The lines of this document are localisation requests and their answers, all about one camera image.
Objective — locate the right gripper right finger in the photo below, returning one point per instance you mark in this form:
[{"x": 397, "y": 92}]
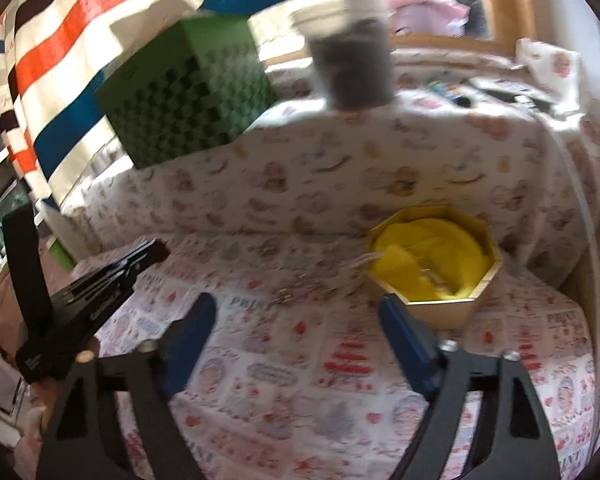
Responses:
[{"x": 512, "y": 437}]

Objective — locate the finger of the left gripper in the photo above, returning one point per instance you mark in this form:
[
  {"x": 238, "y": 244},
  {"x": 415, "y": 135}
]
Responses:
[{"x": 90, "y": 301}]

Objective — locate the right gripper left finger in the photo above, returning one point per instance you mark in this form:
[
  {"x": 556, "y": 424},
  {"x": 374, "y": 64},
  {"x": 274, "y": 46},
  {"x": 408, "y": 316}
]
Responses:
[{"x": 84, "y": 438}]

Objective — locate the small silver charm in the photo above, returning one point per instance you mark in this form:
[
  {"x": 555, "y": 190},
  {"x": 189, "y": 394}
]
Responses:
[{"x": 283, "y": 296}]

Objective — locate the octagonal wooden jewelry box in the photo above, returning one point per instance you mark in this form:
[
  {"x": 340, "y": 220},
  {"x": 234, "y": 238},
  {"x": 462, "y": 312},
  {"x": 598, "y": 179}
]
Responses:
[{"x": 441, "y": 314}]

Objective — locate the yellow cloth in box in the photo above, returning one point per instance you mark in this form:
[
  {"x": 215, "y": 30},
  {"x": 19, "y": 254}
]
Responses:
[{"x": 429, "y": 259}]

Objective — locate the christmas print cloth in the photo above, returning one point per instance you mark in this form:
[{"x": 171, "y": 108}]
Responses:
[{"x": 310, "y": 390}]

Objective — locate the green checkered tissue box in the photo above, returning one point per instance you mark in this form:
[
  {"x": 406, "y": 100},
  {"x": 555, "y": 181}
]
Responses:
[{"x": 197, "y": 85}]

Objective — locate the striped Hermes blanket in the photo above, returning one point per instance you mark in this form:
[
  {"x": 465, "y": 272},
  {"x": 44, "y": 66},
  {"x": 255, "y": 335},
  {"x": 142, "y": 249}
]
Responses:
[{"x": 52, "y": 59}]

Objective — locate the teddy bear print cloth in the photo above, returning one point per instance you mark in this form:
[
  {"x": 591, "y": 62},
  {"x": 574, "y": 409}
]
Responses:
[{"x": 302, "y": 167}]

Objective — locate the black remote control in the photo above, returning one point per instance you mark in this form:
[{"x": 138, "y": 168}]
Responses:
[{"x": 514, "y": 92}]

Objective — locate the plastic jar with dark contents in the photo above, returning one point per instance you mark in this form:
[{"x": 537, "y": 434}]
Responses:
[{"x": 348, "y": 41}]

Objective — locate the wooden window frame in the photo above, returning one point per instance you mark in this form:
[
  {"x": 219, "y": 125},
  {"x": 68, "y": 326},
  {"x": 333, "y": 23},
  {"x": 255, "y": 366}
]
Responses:
[{"x": 491, "y": 26}]

